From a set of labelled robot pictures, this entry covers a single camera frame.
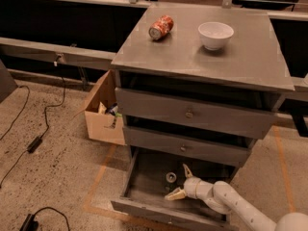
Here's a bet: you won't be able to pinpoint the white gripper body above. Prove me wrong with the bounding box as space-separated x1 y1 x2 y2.
184 177 213 200

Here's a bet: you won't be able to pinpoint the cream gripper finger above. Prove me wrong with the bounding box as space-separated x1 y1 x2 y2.
183 164 193 178
165 187 187 201

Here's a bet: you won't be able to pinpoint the green soda can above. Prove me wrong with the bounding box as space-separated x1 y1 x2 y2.
165 172 177 193

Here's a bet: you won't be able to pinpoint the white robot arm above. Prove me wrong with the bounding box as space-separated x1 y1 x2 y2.
165 164 308 231

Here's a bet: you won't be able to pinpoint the grey middle drawer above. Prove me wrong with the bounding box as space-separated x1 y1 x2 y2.
123 126 250 167

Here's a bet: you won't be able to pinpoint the grey drawer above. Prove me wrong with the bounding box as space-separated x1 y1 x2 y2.
123 126 250 167
115 88 276 139
112 148 238 231

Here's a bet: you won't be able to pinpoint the grey bottom drawer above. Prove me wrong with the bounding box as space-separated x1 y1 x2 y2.
112 148 238 231

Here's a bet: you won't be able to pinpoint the grey drawer cabinet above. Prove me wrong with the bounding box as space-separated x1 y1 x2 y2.
111 4 296 178

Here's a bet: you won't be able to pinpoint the grey top drawer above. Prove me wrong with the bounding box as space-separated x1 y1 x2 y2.
115 88 276 139

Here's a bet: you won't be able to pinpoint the red soda can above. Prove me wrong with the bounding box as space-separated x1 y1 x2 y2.
148 15 174 40

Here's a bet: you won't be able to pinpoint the cardboard box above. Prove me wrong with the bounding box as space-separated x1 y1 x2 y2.
75 70 125 145

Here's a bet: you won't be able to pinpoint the items inside cardboard box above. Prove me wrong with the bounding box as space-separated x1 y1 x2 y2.
98 102 122 129

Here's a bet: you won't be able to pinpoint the white bowl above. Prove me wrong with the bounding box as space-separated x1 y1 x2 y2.
198 22 234 51

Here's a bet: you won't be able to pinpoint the black adapter bottom left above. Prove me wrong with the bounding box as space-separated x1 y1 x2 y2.
19 206 70 231

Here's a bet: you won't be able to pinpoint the black power adapter with cable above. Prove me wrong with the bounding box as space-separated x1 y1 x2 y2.
0 77 66 188

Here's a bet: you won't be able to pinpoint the grey metal rail frame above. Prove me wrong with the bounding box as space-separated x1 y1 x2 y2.
1 0 308 102

